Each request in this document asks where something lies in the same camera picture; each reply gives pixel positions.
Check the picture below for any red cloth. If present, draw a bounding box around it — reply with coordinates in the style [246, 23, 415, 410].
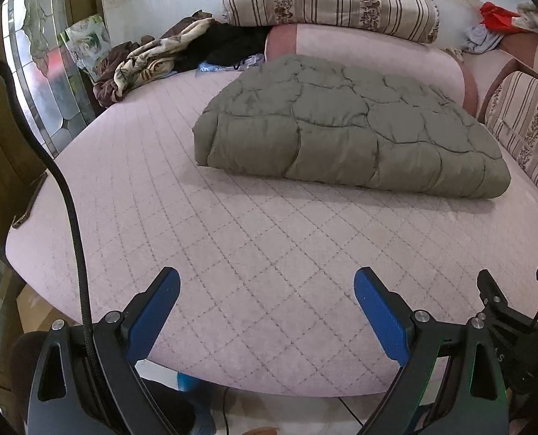
[480, 2, 523, 32]

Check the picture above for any white cloth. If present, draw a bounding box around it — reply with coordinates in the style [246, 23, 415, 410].
[516, 0, 538, 39]

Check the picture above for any grey-green quilt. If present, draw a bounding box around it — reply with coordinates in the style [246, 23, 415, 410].
[193, 53, 511, 199]

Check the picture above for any brown cream floral blanket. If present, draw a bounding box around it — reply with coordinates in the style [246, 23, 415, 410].
[93, 17, 215, 107]

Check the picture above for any stained glass window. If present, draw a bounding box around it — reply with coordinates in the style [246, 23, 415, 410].
[1, 0, 97, 157]

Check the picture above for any thick black cable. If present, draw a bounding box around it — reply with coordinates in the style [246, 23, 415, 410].
[0, 59, 120, 435]

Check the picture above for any pale grey cloth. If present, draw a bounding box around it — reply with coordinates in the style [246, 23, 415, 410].
[461, 24, 508, 54]

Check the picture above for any thin black floor cable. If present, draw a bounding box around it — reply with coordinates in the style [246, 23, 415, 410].
[339, 398, 365, 427]

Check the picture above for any pink bolster pillow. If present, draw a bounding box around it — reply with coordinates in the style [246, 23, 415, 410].
[264, 24, 478, 119]

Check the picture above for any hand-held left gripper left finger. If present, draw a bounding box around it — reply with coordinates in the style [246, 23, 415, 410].
[26, 266, 182, 435]

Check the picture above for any clear blue plastic bag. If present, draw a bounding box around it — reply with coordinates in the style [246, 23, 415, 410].
[196, 53, 266, 73]

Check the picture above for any pink quilted bed mattress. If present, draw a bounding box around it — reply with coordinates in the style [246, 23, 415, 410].
[6, 50, 538, 395]

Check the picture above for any black cloth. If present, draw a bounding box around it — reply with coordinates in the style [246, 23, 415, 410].
[176, 22, 274, 73]

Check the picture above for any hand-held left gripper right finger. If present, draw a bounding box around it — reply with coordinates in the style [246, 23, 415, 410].
[353, 266, 511, 435]

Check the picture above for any wooden sofa armrest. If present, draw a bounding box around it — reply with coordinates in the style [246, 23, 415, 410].
[477, 61, 538, 121]

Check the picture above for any striped floral cushion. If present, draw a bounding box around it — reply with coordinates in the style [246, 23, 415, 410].
[484, 70, 538, 223]

